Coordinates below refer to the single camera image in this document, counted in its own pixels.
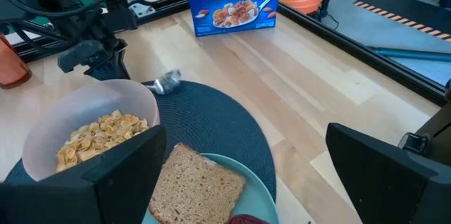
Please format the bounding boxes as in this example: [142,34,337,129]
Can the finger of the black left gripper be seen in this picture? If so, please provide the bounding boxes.
[84,53,131,81]
[58,39,128,74]

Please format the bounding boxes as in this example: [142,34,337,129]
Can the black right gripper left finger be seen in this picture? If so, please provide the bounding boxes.
[0,124,168,224]

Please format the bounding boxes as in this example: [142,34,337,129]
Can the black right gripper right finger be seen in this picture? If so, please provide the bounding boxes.
[326,122,451,224]

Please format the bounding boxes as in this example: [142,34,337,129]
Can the silver spoon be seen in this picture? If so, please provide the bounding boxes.
[149,69,183,95]

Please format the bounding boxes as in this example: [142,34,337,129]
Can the brown bread slice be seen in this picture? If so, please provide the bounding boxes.
[148,142,247,224]

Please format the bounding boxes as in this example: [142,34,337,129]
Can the blue almond cereal box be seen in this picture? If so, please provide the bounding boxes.
[183,0,282,38]

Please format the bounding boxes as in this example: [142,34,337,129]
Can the red fruit piece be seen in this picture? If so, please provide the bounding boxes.
[227,213,271,224]

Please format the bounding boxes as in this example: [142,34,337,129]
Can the pink translucent bowl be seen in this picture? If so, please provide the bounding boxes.
[21,78,161,182]

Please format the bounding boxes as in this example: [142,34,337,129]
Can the golden cereal flakes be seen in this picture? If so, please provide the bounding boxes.
[55,110,149,173]

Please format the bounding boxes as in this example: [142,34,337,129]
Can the orange translucent cup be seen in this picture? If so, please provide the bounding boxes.
[0,33,32,89]

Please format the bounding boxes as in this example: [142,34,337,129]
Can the round dark woven placemat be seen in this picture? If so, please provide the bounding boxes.
[3,80,278,204]

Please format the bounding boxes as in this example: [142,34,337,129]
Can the green plate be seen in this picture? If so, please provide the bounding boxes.
[140,152,281,224]

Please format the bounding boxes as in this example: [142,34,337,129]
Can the hazard striped floor strip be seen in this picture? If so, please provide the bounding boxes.
[353,0,451,44]

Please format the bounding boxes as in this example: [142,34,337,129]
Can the silver corner bracket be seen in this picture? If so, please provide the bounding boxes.
[128,0,156,19]

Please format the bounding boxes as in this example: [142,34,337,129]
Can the black aluminium table frame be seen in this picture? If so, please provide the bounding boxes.
[6,0,451,107]

